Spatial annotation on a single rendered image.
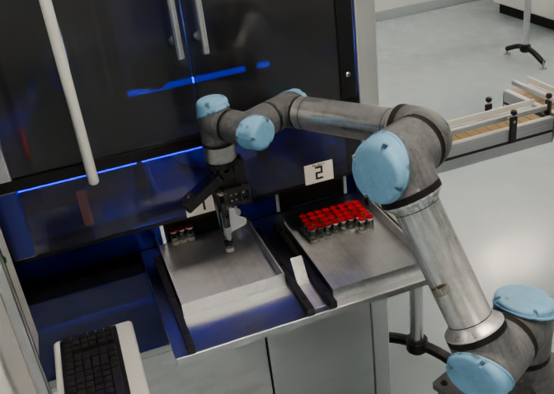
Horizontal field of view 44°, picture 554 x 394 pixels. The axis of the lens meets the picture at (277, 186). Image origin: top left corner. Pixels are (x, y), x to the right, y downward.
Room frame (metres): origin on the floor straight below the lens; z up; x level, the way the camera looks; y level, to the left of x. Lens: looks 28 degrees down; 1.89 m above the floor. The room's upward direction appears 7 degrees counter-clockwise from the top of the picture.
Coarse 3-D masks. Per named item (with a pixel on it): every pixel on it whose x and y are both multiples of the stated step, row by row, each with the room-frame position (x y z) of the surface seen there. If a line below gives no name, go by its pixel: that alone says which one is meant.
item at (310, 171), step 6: (318, 162) 1.68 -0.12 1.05; (324, 162) 1.69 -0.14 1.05; (330, 162) 1.69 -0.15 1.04; (306, 168) 1.67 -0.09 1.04; (312, 168) 1.68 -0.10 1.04; (318, 168) 1.68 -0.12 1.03; (324, 168) 1.69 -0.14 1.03; (330, 168) 1.69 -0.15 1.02; (306, 174) 1.67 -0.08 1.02; (312, 174) 1.68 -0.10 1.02; (318, 174) 1.68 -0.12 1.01; (324, 174) 1.69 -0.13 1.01; (330, 174) 1.69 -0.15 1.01; (306, 180) 1.67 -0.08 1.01; (312, 180) 1.68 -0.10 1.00; (318, 180) 1.68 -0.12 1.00; (324, 180) 1.69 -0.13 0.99
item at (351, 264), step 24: (384, 216) 1.59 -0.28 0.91; (336, 240) 1.54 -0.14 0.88; (360, 240) 1.53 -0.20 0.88; (384, 240) 1.52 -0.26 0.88; (312, 264) 1.41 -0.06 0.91; (336, 264) 1.43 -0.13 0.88; (360, 264) 1.42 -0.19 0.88; (384, 264) 1.41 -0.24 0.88; (408, 264) 1.40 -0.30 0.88; (336, 288) 1.29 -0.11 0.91; (360, 288) 1.31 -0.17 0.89
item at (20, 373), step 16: (0, 240) 1.33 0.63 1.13; (16, 288) 1.32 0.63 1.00; (0, 304) 1.10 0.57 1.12; (0, 320) 1.06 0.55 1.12; (32, 320) 1.38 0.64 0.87; (0, 336) 1.01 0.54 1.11; (32, 336) 1.31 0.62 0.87; (0, 352) 0.97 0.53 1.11; (16, 352) 1.09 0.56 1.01; (0, 368) 0.94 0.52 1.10; (16, 368) 1.04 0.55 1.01; (0, 384) 0.93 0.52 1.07; (16, 384) 1.00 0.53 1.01; (32, 384) 1.12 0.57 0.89
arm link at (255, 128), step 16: (224, 112) 1.41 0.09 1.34; (240, 112) 1.40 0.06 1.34; (256, 112) 1.39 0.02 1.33; (272, 112) 1.41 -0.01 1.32; (224, 128) 1.38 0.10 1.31; (240, 128) 1.35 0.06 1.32; (256, 128) 1.33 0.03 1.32; (272, 128) 1.36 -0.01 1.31; (240, 144) 1.35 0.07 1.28; (256, 144) 1.33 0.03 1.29
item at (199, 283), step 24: (216, 240) 1.62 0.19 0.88; (240, 240) 1.61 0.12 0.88; (168, 264) 1.53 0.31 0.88; (192, 264) 1.52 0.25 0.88; (216, 264) 1.50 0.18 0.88; (240, 264) 1.49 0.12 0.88; (264, 264) 1.48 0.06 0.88; (192, 288) 1.41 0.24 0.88; (216, 288) 1.39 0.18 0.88; (240, 288) 1.34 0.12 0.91; (264, 288) 1.36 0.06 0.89; (192, 312) 1.31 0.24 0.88
